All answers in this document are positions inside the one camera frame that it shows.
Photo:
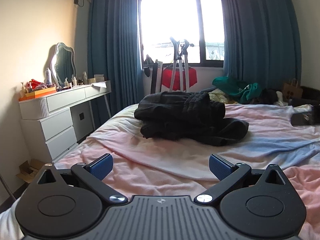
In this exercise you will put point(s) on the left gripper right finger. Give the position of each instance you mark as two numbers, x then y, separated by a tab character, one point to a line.
230	176

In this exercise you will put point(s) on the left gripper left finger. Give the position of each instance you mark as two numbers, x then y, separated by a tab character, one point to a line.
91	177

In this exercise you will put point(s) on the black quilted jacket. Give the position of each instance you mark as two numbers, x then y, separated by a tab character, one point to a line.
181	115

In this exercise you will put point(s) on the pastel bed sheet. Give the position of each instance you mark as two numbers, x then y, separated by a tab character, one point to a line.
166	168

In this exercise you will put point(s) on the white dresser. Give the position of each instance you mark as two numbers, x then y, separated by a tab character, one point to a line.
54	124

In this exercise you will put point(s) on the cardboard box on floor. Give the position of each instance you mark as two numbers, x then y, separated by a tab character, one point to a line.
28	170

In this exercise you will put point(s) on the green garment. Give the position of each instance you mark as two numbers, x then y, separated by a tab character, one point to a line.
239	91

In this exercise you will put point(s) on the dark box on bed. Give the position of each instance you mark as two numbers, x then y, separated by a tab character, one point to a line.
310	118

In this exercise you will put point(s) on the brown paper bag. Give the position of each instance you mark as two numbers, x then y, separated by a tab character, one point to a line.
291	90

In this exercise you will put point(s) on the orange tray with cosmetics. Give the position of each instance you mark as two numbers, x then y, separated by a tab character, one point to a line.
34	89

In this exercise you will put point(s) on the white spray bottle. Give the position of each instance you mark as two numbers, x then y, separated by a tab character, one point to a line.
48	77

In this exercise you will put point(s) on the left teal curtain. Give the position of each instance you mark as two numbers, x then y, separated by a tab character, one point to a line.
114	51

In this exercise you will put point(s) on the teal curtain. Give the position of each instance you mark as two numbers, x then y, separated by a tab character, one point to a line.
262	42
114	51

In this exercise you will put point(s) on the right teal curtain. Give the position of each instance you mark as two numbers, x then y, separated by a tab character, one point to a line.
262	42

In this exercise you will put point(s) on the window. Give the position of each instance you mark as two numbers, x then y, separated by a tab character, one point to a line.
200	22

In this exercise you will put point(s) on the wavy frame vanity mirror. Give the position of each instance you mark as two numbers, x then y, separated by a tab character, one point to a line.
62	65

